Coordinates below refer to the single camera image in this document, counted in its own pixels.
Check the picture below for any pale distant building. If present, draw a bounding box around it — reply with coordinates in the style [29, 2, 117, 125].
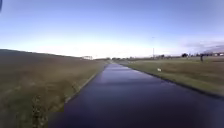
[81, 55, 94, 61]

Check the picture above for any dark asphalt path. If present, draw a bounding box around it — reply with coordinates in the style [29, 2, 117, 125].
[48, 63, 224, 128]

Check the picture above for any flat dry grass field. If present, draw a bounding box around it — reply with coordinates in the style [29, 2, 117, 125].
[114, 55, 224, 98]

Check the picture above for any dry grass slope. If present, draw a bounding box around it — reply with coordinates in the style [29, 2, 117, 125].
[0, 48, 112, 128]

